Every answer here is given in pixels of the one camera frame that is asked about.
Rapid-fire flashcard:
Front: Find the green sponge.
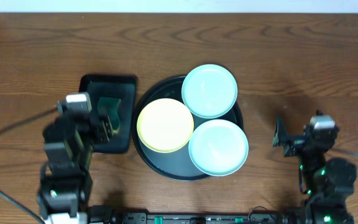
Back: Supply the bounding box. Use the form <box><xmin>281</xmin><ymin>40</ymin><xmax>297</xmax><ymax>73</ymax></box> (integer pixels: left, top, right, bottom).
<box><xmin>98</xmin><ymin>97</ymin><xmax>121</xmax><ymax>134</ymax></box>

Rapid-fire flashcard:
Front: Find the yellow plate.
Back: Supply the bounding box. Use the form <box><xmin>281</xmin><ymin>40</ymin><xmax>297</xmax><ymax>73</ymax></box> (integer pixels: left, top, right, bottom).
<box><xmin>136</xmin><ymin>98</ymin><xmax>194</xmax><ymax>153</ymax></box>

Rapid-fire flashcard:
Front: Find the light green plate front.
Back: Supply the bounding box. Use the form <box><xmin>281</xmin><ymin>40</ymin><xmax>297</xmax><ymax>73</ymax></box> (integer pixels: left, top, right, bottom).
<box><xmin>188</xmin><ymin>119</ymin><xmax>249</xmax><ymax>177</ymax></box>

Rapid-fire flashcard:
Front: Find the light green plate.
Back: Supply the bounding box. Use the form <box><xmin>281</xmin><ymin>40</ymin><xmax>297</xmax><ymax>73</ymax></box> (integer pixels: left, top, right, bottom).
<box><xmin>188</xmin><ymin>119</ymin><xmax>249</xmax><ymax>177</ymax></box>
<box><xmin>181</xmin><ymin>64</ymin><xmax>238</xmax><ymax>119</ymax></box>

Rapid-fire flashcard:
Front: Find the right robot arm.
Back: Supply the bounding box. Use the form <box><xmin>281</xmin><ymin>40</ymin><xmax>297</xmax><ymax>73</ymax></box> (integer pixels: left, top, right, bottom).
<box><xmin>272</xmin><ymin>110</ymin><xmax>357</xmax><ymax>224</ymax></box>

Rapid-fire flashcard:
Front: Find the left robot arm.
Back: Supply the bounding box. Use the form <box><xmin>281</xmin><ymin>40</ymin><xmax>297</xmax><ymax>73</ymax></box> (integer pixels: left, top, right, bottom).
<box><xmin>37</xmin><ymin>92</ymin><xmax>112</xmax><ymax>223</ymax></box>

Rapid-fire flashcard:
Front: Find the black rectangular tray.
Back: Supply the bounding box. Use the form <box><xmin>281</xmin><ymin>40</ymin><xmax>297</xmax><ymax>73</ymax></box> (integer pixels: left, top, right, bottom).
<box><xmin>79</xmin><ymin>74</ymin><xmax>137</xmax><ymax>154</ymax></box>

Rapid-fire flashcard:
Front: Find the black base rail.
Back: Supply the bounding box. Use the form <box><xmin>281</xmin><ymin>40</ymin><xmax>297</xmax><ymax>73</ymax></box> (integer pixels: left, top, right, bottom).
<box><xmin>88</xmin><ymin>205</ymin><xmax>305</xmax><ymax>224</ymax></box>

